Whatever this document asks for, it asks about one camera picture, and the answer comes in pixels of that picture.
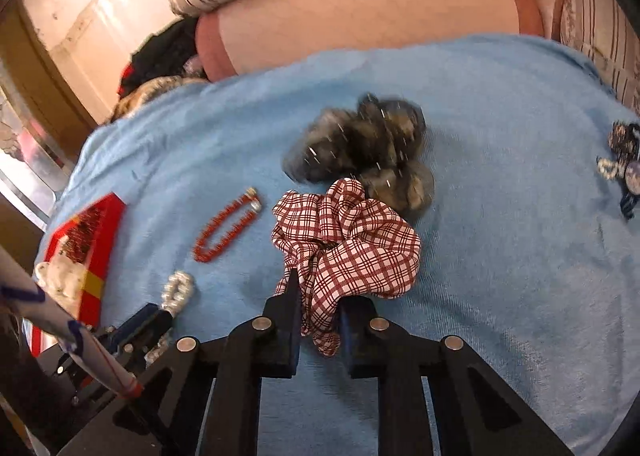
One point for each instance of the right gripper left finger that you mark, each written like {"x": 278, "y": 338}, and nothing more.
{"x": 202, "y": 398}

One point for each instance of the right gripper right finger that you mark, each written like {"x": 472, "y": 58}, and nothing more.
{"x": 437, "y": 397}

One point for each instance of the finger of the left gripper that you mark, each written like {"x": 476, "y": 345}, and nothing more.
{"x": 144, "y": 328}

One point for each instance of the cream dotted sheer scrunchie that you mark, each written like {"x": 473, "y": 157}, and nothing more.
{"x": 60, "y": 277}

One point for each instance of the maroon polka dot scrunchie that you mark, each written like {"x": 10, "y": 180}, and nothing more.
{"x": 80, "y": 237}

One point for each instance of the maroon plaid scrunchie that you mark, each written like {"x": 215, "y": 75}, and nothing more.
{"x": 342, "y": 244}

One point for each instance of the red white box tray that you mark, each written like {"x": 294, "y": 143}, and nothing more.
{"x": 88, "y": 309}

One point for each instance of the white patterned sleeve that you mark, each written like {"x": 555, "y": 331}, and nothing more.
{"x": 23, "y": 297}

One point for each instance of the light blue bed cover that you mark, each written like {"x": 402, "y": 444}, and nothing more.
{"x": 525, "y": 254}

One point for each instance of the wooden door with glass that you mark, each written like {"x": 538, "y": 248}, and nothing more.
{"x": 43, "y": 126}

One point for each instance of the leaf print fabric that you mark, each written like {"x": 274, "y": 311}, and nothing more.
{"x": 149, "y": 91}

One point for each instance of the black clothing pile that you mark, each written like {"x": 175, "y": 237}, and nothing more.
{"x": 170, "y": 53}

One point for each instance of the dark grey sheer scrunchie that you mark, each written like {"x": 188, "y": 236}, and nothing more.
{"x": 378, "y": 144}

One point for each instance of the blue striped ribbon brooch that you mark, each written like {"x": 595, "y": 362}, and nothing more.
{"x": 624, "y": 143}

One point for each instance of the pink bolster cushion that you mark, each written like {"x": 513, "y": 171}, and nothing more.
{"x": 248, "y": 35}

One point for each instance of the striped floral side cushion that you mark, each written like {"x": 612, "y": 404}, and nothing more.
{"x": 601, "y": 31}

